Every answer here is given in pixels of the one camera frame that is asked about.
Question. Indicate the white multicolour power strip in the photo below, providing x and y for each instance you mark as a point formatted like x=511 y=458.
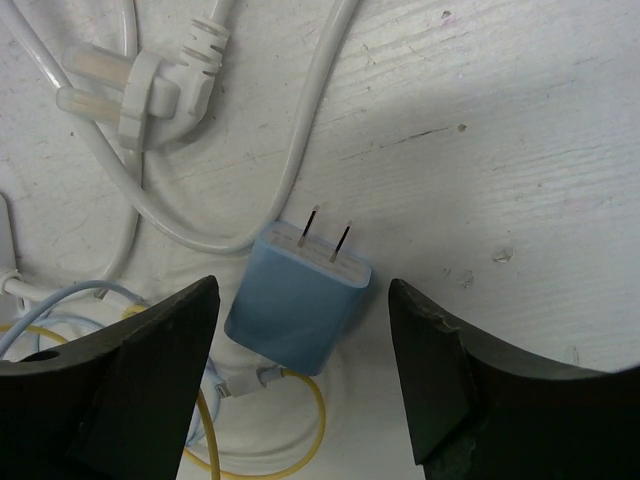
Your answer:
x=7 y=252

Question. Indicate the blue charger plug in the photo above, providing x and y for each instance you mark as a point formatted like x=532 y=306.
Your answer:
x=296 y=296

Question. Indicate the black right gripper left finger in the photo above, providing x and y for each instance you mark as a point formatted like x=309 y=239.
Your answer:
x=115 y=404

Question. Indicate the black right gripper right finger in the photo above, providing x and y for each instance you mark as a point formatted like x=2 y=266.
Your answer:
x=478 y=407

